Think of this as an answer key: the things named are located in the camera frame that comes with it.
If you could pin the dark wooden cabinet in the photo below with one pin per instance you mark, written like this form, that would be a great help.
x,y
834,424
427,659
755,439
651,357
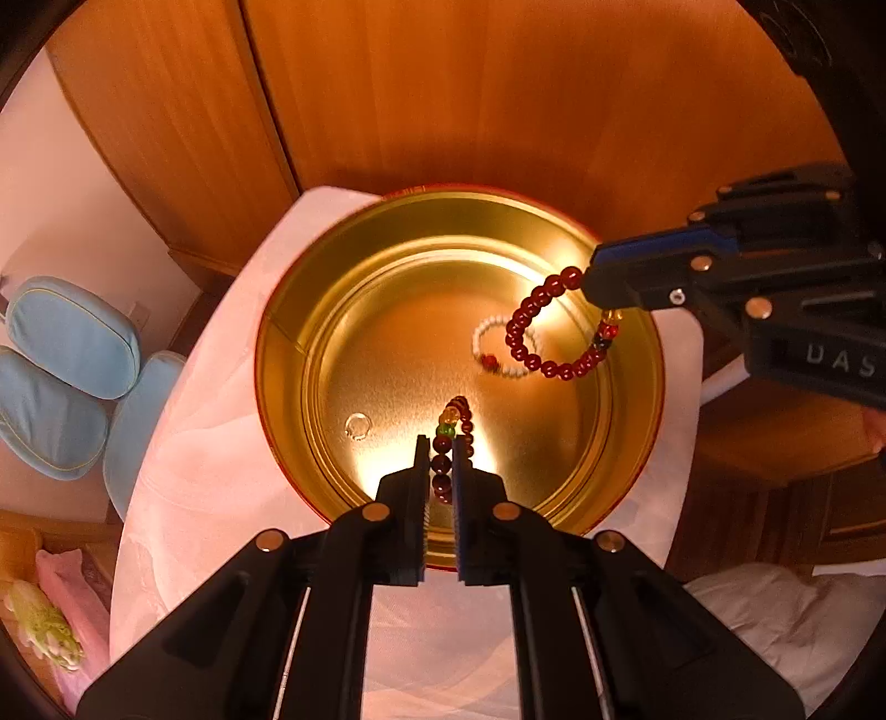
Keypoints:
x,y
761,443

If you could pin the white duvet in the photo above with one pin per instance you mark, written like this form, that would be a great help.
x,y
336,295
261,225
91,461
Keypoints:
x,y
782,616

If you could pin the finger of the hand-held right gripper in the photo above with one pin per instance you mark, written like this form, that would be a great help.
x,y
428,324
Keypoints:
x,y
650,284
657,244

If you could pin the red and gold round tin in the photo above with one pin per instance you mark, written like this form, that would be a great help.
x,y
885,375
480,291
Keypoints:
x,y
387,332

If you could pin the light blue chair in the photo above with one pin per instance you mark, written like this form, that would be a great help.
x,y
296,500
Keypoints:
x,y
69,332

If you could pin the white tablecloth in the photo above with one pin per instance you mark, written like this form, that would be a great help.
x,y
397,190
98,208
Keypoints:
x,y
207,429

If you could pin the pink bed sheet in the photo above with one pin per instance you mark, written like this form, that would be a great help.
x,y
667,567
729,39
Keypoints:
x,y
69,588

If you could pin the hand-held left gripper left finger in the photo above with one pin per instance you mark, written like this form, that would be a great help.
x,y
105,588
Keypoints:
x,y
420,484

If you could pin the green plush toy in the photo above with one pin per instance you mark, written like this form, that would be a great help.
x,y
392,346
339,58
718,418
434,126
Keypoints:
x,y
41,623

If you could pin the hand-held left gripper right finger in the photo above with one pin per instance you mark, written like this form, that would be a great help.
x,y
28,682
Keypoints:
x,y
462,498

